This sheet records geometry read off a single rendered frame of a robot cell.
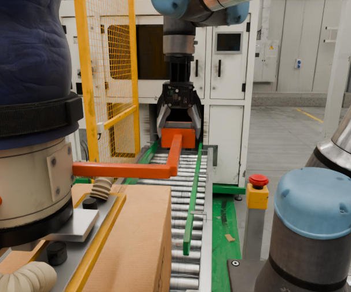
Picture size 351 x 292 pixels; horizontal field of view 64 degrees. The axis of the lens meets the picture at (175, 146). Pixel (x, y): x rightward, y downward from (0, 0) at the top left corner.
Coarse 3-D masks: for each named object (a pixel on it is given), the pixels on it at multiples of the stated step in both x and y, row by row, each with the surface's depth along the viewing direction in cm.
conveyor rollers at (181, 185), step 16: (160, 160) 258; (192, 160) 262; (176, 176) 223; (192, 176) 228; (176, 192) 196; (176, 208) 178; (176, 224) 160; (176, 240) 144; (192, 240) 144; (176, 256) 134; (192, 256) 134; (176, 272) 126; (192, 272) 125; (176, 288) 117; (192, 288) 116
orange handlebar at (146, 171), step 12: (180, 144) 62; (168, 156) 55; (72, 168) 49; (84, 168) 49; (96, 168) 49; (108, 168) 49; (120, 168) 49; (132, 168) 49; (144, 168) 49; (156, 168) 49; (168, 168) 49; (0, 204) 39
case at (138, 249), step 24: (72, 192) 108; (120, 192) 108; (144, 192) 108; (168, 192) 108; (120, 216) 92; (144, 216) 92; (168, 216) 101; (120, 240) 80; (144, 240) 80; (168, 240) 103; (0, 264) 70; (24, 264) 70; (96, 264) 70; (120, 264) 70; (144, 264) 70; (168, 264) 106; (96, 288) 63; (120, 288) 63; (144, 288) 63; (168, 288) 108
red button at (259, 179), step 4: (252, 176) 100; (256, 176) 100; (260, 176) 100; (264, 176) 100; (248, 180) 100; (252, 180) 98; (256, 180) 97; (260, 180) 97; (264, 180) 97; (268, 180) 98; (256, 184) 97; (260, 184) 97; (264, 184) 97; (256, 188) 99; (260, 188) 99
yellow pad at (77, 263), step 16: (80, 208) 58; (96, 208) 56; (112, 208) 59; (96, 224) 52; (112, 224) 55; (48, 240) 48; (96, 240) 48; (32, 256) 45; (48, 256) 41; (64, 256) 42; (80, 256) 44; (96, 256) 46; (64, 272) 41; (80, 272) 41; (64, 288) 38; (80, 288) 39
